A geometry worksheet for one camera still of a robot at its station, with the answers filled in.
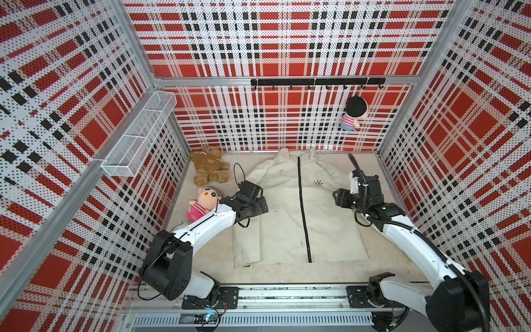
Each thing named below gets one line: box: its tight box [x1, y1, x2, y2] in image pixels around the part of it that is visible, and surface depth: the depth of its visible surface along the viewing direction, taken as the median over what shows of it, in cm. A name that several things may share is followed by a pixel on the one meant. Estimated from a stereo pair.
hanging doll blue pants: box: [340, 96, 369, 132], surface depth 96 cm
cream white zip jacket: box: [233, 148, 369, 267], surface depth 91 cm
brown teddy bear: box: [189, 145, 230, 187], surface depth 107 cm
